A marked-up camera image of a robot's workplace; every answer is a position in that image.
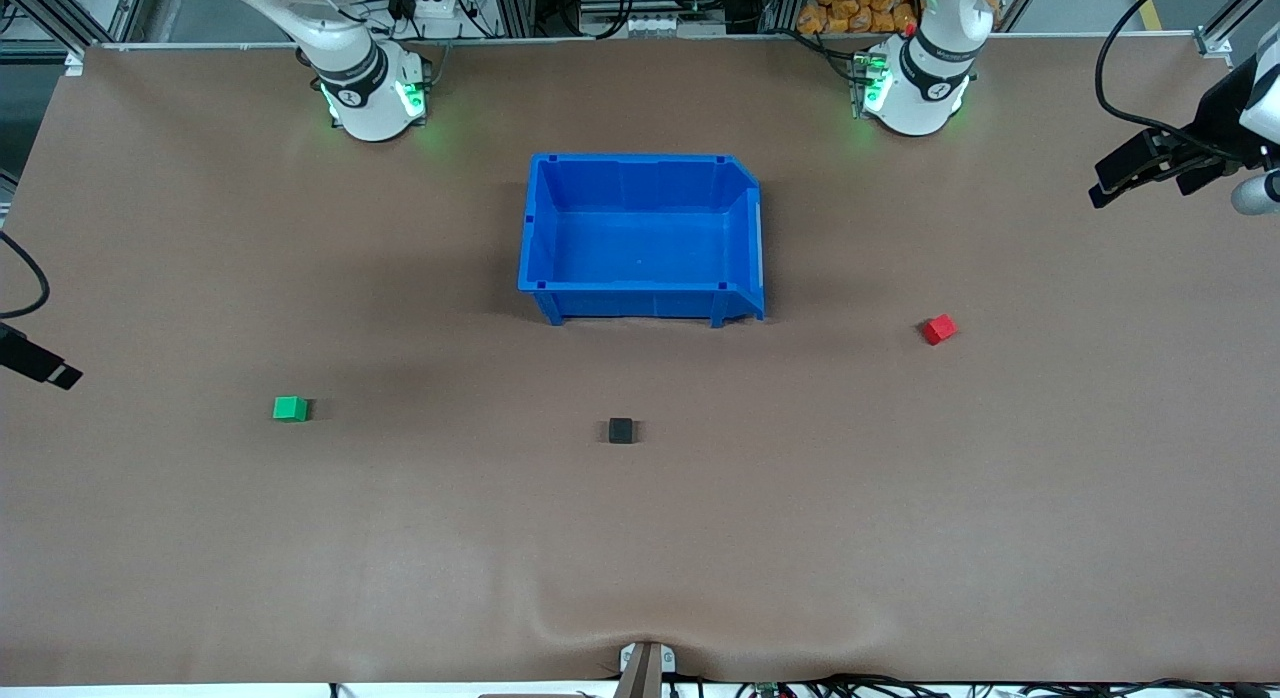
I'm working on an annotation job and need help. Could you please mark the orange packed items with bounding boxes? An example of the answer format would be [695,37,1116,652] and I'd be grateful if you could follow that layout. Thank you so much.
[796,0,922,36]

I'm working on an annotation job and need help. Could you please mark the blue plastic storage bin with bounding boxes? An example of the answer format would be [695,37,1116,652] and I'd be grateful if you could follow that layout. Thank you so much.
[517,153,767,328]

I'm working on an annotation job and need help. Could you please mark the white power strip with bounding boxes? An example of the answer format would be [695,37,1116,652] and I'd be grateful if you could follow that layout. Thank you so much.
[385,0,471,42]

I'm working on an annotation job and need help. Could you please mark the table cover sheet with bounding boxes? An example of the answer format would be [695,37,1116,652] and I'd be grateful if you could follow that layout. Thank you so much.
[0,33,1280,685]

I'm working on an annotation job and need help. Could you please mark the metal table clamp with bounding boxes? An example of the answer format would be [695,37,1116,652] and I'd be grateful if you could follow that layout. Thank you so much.
[614,640,677,698]

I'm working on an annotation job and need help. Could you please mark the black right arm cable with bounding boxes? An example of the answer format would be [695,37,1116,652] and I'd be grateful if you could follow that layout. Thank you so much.
[0,232,51,320]

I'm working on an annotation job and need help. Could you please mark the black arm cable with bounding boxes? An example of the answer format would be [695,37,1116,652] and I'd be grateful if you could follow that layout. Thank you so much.
[0,232,51,320]
[1094,0,1246,165]

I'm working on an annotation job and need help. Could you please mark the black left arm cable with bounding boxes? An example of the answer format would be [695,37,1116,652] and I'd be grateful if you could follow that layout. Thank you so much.
[1094,0,1246,165]

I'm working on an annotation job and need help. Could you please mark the aluminium frame profile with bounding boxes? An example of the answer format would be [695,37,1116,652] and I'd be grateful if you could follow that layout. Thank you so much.
[0,0,136,51]
[1194,0,1280,59]

